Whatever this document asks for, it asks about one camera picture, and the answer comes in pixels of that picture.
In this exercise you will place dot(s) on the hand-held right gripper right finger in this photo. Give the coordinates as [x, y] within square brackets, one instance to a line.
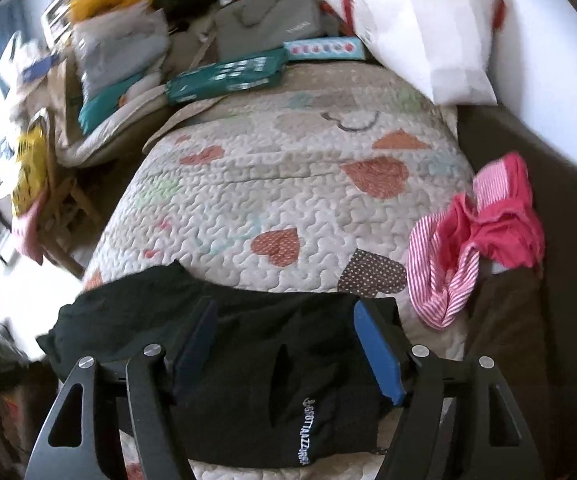
[378, 355]

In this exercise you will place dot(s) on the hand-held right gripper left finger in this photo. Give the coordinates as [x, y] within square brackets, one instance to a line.
[196, 342]

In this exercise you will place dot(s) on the black pants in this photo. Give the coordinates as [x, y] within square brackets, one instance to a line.
[268, 350]

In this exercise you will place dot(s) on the patchwork heart quilted blanket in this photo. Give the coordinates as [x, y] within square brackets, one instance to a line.
[278, 185]

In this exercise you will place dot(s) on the pink striped garment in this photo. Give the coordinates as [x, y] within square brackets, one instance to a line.
[498, 210]

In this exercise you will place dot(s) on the wooden chair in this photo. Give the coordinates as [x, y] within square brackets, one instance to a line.
[68, 200]

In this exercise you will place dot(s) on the yellow plastic bag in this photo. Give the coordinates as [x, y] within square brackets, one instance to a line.
[31, 170]

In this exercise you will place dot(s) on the teal cloth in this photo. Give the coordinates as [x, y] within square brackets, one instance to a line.
[98, 110]

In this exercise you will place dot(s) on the green paper ream pack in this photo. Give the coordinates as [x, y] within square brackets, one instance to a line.
[228, 77]

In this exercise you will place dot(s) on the grey folded clothes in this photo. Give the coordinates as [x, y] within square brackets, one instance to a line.
[118, 45]

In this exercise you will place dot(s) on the long light-blue patterned box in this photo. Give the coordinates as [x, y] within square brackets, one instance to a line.
[323, 48]

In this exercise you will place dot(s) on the grey box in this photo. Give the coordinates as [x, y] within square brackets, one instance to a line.
[268, 20]

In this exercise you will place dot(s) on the white rack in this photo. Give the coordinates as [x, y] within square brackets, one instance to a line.
[58, 15]

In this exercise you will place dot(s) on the brown bed frame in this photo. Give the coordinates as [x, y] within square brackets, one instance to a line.
[568, 210]

